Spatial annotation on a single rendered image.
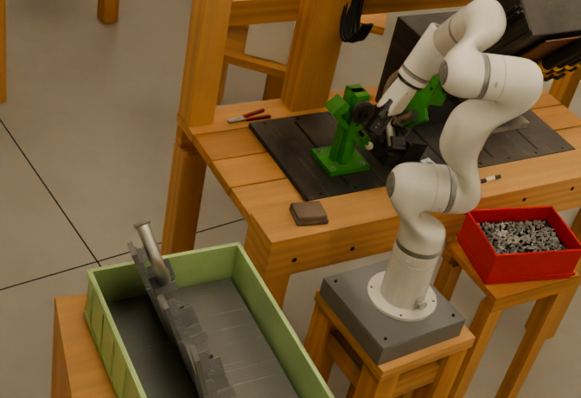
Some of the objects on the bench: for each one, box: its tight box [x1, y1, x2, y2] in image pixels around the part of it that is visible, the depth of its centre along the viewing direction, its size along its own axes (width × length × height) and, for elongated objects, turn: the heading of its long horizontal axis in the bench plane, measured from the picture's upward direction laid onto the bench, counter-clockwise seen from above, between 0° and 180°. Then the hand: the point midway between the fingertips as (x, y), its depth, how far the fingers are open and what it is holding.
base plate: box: [248, 105, 576, 202], centre depth 318 cm, size 42×110×2 cm, turn 105°
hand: (379, 125), depth 252 cm, fingers closed
